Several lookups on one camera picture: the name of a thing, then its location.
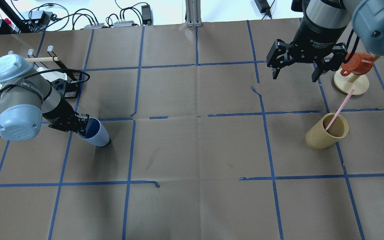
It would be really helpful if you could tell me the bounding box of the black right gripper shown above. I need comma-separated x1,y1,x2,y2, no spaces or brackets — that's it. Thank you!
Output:
267,17,346,82

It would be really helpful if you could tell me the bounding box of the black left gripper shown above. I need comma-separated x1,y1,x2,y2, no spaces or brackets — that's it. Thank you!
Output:
49,112,90,137

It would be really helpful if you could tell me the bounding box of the blue plastic cup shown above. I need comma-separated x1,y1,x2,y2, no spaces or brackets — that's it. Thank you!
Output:
77,117,110,147

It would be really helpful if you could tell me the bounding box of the pink chopstick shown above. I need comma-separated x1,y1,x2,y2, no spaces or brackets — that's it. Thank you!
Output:
325,88,355,132

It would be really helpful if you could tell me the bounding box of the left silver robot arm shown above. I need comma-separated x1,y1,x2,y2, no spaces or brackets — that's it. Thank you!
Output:
0,54,89,141

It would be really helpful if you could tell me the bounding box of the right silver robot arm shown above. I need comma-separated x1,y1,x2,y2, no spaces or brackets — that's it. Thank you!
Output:
266,0,384,82

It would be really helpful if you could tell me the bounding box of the orange mug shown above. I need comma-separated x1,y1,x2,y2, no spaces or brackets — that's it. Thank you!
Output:
340,52,374,77

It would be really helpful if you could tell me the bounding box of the black power adapter right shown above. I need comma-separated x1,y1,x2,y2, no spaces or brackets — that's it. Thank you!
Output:
254,0,272,15

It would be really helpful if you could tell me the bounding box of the black power adapter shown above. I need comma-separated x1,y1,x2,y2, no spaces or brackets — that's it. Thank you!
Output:
141,4,153,26
254,0,272,15

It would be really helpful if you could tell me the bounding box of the yellow bamboo cylinder holder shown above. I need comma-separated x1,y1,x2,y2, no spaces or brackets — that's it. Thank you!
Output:
305,113,349,150

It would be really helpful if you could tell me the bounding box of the grey usb hub lower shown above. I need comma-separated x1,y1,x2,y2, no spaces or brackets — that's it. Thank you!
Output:
83,23,108,29

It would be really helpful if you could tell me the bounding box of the grey usb hub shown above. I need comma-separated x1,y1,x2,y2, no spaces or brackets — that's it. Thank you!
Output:
112,20,137,28
83,23,108,29

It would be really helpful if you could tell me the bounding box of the grey usb hub upper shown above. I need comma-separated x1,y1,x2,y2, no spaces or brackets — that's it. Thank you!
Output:
112,20,137,28

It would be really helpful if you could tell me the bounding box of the brown paper table cover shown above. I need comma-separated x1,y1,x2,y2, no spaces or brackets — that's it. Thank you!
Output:
0,19,384,240

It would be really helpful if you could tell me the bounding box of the aluminium frame post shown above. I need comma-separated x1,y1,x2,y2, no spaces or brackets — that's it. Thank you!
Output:
185,0,202,27

